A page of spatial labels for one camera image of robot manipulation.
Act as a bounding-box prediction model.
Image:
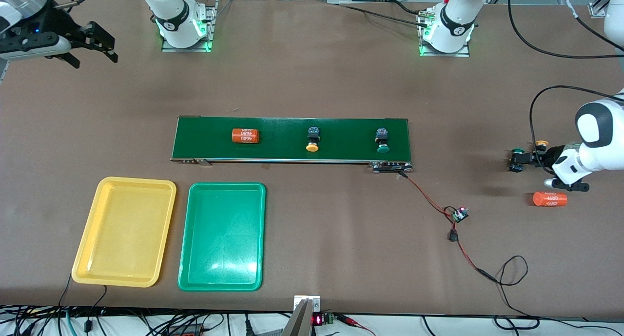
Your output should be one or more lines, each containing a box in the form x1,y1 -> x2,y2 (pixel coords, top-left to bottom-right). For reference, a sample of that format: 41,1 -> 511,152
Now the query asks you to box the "orange 4680 battery cylinder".
232,128 -> 260,144
532,192 -> 568,208

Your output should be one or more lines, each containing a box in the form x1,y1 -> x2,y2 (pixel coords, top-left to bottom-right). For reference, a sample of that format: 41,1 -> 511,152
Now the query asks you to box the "yellow plastic tray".
72,177 -> 177,288

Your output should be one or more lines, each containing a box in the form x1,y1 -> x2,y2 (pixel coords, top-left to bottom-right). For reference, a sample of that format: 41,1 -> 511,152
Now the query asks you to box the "green conveyor belt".
170,115 -> 414,174

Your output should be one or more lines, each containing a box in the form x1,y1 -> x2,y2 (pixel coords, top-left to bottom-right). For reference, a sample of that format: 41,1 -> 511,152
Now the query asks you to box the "green plastic tray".
177,182 -> 267,292

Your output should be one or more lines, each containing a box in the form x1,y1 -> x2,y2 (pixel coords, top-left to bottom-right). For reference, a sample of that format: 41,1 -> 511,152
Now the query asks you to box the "red clip lead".
335,314 -> 377,336

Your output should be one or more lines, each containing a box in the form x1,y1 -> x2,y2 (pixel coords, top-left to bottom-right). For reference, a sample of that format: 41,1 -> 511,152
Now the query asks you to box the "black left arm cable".
529,85 -> 624,154
507,0 -> 624,59

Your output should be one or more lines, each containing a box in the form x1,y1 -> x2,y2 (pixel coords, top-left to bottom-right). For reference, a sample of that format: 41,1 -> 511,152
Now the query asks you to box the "thin black looped cable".
493,255 -> 542,331

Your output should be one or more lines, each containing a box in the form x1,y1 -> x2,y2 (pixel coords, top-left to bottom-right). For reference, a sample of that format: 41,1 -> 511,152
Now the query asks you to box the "red black wire pair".
399,172 -> 499,284

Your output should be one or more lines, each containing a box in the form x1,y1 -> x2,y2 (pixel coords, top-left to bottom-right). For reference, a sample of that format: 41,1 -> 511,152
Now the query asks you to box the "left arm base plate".
418,8 -> 471,58

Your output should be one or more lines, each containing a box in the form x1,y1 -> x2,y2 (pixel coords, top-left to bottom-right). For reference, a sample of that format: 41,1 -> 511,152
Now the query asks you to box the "aluminium corner post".
588,0 -> 616,18

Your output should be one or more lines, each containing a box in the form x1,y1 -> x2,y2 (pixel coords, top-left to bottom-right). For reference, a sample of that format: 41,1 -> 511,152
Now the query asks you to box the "black base power cable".
338,2 -> 429,28

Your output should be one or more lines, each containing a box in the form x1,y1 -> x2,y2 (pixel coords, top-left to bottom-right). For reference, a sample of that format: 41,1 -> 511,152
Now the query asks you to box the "black cable with plug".
84,285 -> 109,333

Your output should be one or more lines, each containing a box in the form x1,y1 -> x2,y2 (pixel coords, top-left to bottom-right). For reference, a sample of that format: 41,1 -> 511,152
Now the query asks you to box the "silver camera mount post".
281,295 -> 321,336

